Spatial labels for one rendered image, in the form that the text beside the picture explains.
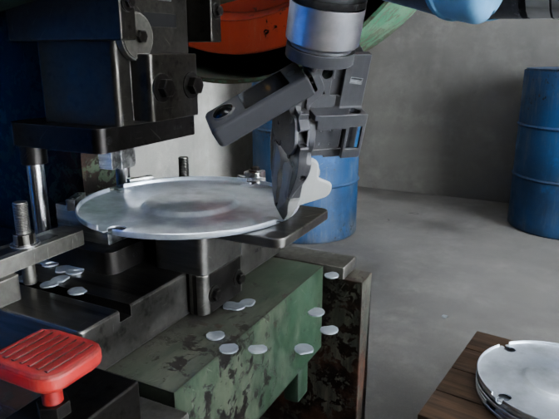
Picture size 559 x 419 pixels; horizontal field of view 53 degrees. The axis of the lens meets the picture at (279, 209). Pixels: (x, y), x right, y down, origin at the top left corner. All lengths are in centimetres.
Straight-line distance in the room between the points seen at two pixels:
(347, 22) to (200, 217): 29
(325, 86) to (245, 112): 9
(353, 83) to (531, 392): 73
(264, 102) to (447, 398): 75
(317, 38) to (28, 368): 37
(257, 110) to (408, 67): 346
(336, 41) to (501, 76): 338
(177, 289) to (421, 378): 125
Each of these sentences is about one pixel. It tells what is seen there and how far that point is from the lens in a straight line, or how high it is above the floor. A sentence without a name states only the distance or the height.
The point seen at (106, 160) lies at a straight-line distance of 81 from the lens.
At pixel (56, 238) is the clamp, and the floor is 75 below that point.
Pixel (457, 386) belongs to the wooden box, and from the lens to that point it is 120.
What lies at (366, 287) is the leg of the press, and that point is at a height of 60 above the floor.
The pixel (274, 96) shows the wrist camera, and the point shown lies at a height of 93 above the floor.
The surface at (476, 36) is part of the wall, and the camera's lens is 394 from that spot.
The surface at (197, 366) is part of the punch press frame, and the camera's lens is 65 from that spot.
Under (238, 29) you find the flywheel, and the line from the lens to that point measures 108.
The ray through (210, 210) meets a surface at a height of 79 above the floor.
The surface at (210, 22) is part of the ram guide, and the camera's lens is 80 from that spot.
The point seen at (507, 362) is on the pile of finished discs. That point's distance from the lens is 124.
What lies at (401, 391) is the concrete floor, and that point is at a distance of 180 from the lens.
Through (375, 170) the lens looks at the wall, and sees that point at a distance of 416.
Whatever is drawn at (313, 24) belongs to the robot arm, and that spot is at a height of 100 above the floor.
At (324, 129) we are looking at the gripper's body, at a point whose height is 90.
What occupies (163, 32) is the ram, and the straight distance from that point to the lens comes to 77.
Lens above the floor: 98
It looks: 16 degrees down
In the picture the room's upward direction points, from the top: straight up
